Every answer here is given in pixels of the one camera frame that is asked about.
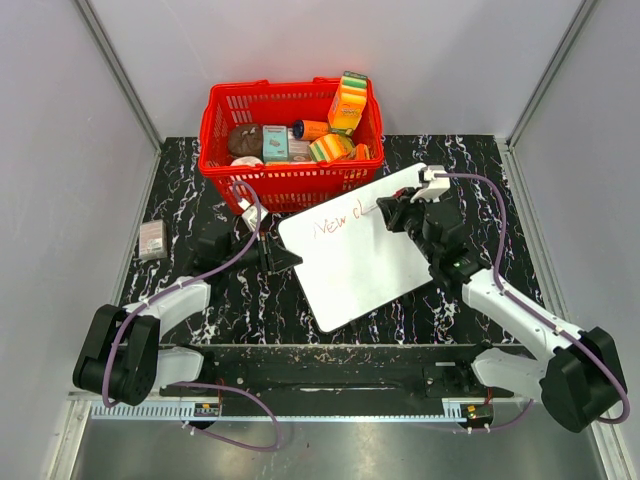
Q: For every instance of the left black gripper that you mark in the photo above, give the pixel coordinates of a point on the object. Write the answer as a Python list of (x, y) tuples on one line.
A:
[(273, 258)]

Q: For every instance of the orange juice carton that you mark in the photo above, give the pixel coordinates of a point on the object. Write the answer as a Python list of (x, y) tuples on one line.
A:
[(348, 104)]

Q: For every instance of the red capped whiteboard marker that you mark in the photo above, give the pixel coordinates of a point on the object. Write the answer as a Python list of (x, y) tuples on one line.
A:
[(385, 203)]

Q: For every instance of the orange snack packet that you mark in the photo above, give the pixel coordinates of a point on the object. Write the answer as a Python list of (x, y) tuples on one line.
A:
[(360, 152)]

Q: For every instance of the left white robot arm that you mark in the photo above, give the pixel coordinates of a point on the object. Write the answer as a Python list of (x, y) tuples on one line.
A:
[(121, 356)]

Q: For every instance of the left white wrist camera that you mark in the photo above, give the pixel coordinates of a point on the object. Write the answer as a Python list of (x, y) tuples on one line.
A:
[(251, 216)]

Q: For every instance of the yellow green sponge pack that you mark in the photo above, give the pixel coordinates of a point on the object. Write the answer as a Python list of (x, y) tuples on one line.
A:
[(330, 148)]

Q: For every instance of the brown chocolate muffin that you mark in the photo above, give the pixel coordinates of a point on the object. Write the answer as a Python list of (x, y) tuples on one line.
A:
[(246, 140)]

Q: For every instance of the orange blue can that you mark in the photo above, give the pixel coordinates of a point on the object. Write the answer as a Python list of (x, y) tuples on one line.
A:
[(309, 130)]

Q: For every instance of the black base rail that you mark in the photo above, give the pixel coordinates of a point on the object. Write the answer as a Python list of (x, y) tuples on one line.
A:
[(342, 381)]

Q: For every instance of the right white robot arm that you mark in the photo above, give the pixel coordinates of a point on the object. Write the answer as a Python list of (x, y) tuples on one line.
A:
[(574, 373)]

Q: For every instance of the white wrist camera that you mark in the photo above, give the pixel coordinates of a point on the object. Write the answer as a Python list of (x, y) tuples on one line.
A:
[(251, 216), (433, 183)]

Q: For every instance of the teal small box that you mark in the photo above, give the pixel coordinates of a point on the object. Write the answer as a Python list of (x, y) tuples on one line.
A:
[(275, 144)]

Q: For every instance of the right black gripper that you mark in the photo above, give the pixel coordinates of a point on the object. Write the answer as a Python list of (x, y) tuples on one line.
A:
[(395, 209)]

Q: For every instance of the red plastic shopping basket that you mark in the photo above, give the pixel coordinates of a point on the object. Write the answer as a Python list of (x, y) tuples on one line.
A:
[(280, 187)]

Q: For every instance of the white round lid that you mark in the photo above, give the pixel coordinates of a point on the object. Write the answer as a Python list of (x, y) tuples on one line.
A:
[(250, 161)]

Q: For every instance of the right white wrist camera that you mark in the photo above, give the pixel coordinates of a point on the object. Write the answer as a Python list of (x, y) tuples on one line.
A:
[(433, 183)]

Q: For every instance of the white whiteboard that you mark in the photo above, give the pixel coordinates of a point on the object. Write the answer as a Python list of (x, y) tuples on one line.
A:
[(351, 265)]

